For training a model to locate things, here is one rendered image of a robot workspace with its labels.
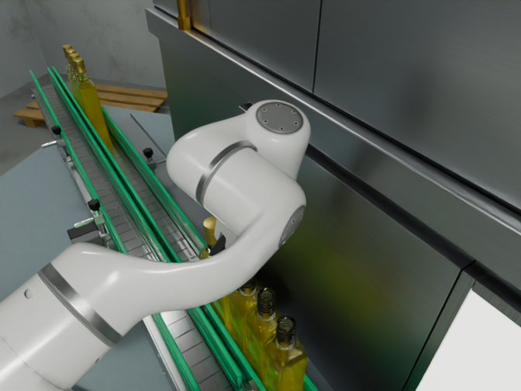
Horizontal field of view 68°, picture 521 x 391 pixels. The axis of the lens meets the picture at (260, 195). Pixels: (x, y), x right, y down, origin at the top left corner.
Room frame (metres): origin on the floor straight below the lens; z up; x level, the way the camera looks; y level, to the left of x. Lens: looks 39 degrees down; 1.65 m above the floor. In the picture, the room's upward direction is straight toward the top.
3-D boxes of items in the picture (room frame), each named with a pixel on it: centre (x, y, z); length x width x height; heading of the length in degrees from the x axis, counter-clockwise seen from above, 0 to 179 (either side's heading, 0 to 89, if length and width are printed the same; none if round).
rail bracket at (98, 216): (0.75, 0.45, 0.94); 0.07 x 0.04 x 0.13; 123
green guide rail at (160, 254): (1.07, 0.52, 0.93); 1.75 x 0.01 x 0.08; 33
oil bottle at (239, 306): (0.42, 0.02, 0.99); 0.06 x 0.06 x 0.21; 34
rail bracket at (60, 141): (1.13, 0.70, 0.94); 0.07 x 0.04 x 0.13; 123
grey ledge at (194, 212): (1.06, 0.31, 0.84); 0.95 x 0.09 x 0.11; 33
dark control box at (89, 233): (0.83, 0.53, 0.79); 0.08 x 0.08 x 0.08; 33
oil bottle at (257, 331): (0.38, -0.01, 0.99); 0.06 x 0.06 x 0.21; 34
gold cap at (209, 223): (0.52, 0.09, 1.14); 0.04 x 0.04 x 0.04
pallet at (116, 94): (3.21, 1.46, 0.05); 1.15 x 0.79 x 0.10; 73
